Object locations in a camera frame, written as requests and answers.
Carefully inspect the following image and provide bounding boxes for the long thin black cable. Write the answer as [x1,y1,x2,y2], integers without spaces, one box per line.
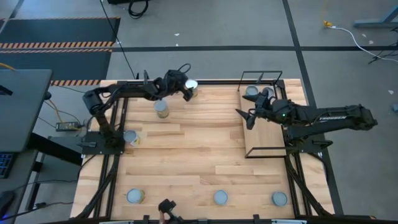
[98,0,139,80]

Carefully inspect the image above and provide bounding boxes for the pineapple face label can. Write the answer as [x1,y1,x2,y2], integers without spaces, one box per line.
[123,129,141,147]

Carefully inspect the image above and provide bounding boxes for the olive orange label can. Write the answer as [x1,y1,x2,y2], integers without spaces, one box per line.
[154,99,170,119]

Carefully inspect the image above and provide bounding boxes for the mushroom pieces label can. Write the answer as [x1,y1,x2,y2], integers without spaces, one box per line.
[213,190,229,206]

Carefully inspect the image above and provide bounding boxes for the tin can yellow label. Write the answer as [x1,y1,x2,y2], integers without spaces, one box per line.
[126,188,146,205]

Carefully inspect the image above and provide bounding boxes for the coiled black cable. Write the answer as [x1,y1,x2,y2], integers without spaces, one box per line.
[127,0,149,19]

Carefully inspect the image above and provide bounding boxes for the carrots label can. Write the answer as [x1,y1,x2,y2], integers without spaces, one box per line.
[184,78,199,98]

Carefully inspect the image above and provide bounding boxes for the black keyboard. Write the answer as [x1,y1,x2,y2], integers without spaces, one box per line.
[0,152,16,180]

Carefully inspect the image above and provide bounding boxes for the white cable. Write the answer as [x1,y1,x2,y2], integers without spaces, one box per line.
[329,25,398,63]

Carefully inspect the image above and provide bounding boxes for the black desk leg frame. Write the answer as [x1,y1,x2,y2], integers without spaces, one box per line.
[24,132,84,212]

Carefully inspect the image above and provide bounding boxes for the tangled black cables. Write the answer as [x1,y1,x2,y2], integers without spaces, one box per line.
[368,46,398,65]

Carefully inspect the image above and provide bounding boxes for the wooden shelf with metal frame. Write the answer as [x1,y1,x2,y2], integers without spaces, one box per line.
[237,70,287,159]

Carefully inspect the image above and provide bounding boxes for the blue-grey table leg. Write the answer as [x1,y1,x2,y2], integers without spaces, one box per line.
[353,3,398,29]

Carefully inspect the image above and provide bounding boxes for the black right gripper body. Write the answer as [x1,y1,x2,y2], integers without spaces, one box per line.
[254,92,295,126]

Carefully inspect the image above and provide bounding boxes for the black aluminium table frame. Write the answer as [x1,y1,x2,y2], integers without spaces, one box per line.
[70,78,336,224]

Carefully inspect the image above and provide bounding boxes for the black power adapter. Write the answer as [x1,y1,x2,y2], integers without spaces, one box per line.
[55,121,83,132]

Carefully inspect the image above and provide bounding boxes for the green leafy label can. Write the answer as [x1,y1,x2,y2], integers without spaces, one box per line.
[244,85,259,97]

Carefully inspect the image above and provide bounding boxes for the yellow cable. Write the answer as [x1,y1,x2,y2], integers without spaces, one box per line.
[46,98,65,124]

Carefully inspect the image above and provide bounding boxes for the black hazard striped mat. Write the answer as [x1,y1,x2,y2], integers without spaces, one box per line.
[0,17,121,87]

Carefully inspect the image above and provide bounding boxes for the dark grey desk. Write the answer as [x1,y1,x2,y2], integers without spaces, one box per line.
[0,68,53,154]

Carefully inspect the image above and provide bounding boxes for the black handheld object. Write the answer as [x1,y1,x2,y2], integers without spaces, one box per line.
[157,198,184,224]

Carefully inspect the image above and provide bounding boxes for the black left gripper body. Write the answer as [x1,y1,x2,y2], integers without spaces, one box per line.
[161,68,190,95]

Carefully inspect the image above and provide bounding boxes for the tin can green label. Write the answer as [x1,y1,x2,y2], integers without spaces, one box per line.
[271,191,289,208]

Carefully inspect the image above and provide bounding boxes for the black computer mouse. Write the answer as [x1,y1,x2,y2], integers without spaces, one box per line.
[0,190,16,218]

